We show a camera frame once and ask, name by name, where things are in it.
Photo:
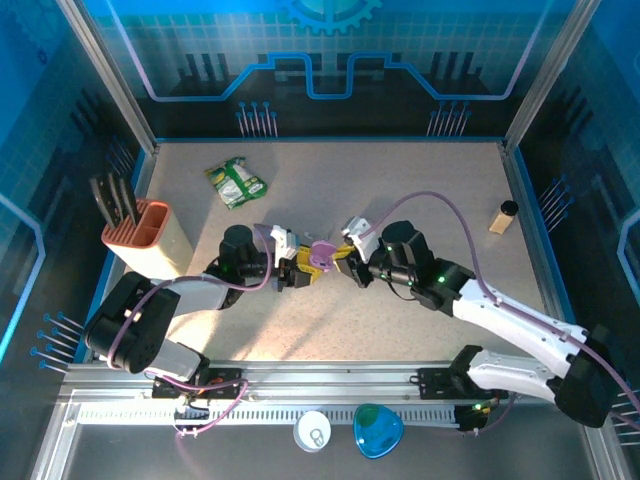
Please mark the white pull-tab can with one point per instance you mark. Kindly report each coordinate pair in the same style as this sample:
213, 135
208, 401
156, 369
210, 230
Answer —
312, 431

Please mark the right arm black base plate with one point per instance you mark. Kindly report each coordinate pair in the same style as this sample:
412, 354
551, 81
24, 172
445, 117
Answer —
435, 385

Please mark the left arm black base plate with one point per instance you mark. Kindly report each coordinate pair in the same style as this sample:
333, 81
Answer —
225, 385

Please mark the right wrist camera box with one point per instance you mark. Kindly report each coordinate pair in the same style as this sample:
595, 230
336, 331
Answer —
357, 235

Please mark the aluminium frame post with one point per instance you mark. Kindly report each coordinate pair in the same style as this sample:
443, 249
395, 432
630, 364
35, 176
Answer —
550, 75
110, 75

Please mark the black capped spice bottle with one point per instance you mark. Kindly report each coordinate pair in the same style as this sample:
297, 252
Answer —
502, 220

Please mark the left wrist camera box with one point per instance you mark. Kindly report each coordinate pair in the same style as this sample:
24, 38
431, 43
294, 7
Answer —
285, 242

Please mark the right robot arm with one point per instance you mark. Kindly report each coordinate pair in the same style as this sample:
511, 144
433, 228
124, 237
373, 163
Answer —
525, 325

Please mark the green snack bag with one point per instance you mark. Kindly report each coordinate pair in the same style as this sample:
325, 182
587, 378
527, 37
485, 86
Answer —
235, 182

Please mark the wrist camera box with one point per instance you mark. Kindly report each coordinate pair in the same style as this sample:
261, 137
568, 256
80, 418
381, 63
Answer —
357, 235
285, 242

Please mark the purple earbud charging case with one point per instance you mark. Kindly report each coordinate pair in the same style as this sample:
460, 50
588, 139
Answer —
320, 250

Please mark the blue triangular plastic container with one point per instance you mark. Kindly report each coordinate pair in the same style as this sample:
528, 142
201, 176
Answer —
378, 431

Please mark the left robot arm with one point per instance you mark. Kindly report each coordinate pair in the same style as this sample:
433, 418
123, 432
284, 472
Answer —
140, 325

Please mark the orange beige knife block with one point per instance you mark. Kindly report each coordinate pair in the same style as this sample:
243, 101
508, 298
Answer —
150, 245

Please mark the black controller box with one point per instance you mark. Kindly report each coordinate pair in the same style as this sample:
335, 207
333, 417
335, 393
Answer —
472, 420

